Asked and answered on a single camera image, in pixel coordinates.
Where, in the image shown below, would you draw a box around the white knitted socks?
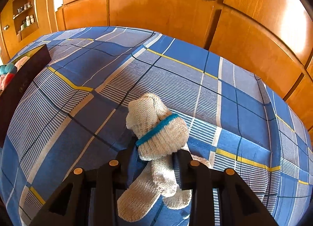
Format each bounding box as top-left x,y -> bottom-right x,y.
117,92 -> 212,223

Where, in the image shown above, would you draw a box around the red fluffy sponge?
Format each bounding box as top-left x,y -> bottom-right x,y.
1,73 -> 15,91

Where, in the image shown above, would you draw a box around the blue plush bear pink dress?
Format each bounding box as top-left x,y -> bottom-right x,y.
0,63 -> 17,75

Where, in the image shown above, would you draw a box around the pink towel blue band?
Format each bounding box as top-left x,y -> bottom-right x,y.
14,56 -> 30,71

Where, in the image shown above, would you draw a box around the blue plaid bed cover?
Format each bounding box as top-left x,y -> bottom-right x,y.
1,27 -> 312,225

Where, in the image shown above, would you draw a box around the gold shallow box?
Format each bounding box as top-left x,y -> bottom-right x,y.
1,44 -> 51,147

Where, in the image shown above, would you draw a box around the wooden door with shelves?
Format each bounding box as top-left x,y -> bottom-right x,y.
1,0 -> 58,63

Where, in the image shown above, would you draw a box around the wooden wardrobe wall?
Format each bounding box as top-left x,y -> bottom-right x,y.
54,0 -> 312,132

